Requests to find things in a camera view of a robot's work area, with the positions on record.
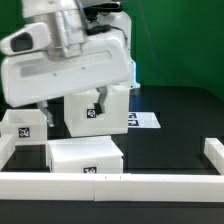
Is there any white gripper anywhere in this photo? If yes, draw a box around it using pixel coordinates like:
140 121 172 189
0 22 131 127

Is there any white drawer cabinet box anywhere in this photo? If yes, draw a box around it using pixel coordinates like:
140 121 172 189
64 85 130 137

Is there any white drawer with knob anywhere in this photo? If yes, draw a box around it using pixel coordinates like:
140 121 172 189
46 136 123 174

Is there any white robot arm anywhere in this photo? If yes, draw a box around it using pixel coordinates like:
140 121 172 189
0 0 134 126

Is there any white open drawer tray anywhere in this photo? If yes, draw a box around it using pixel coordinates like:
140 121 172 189
0 109 47 146

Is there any white marker sheet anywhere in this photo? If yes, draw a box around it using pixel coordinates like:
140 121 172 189
128 112 161 129

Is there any white left fence block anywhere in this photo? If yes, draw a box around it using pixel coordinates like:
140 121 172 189
0 134 15 171

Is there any white fence block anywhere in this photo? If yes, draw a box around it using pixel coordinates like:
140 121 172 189
0 134 15 171
204 138 224 176

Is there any white front fence bar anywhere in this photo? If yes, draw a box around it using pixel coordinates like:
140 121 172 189
0 172 224 203

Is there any white right fence block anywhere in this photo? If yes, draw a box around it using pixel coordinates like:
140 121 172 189
204 138 224 176

